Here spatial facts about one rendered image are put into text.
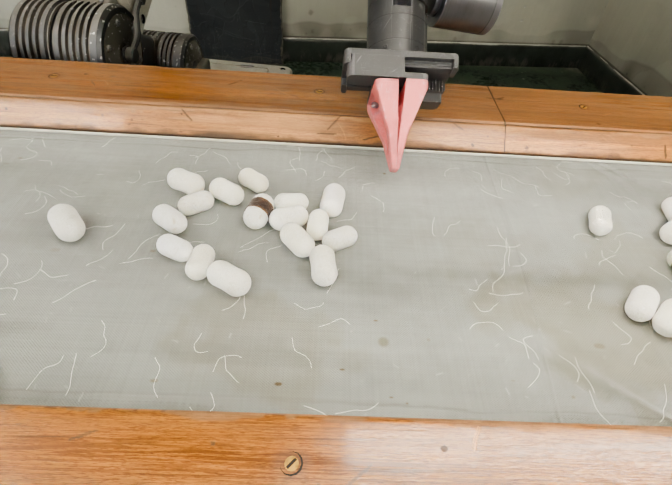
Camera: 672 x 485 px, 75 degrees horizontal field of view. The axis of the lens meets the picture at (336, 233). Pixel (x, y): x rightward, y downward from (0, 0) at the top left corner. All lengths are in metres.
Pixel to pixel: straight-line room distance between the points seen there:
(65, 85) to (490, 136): 0.47
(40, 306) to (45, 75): 0.32
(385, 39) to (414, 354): 0.27
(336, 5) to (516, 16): 0.92
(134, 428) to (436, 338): 0.20
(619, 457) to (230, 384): 0.23
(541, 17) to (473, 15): 2.23
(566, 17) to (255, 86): 2.36
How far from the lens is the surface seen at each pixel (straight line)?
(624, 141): 0.59
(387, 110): 0.40
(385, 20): 0.44
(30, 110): 0.58
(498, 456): 0.28
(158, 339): 0.33
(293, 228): 0.36
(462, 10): 0.48
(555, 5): 2.73
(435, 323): 0.34
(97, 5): 0.72
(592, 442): 0.31
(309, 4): 2.39
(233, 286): 0.33
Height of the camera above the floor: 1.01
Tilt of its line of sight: 45 degrees down
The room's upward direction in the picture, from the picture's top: 5 degrees clockwise
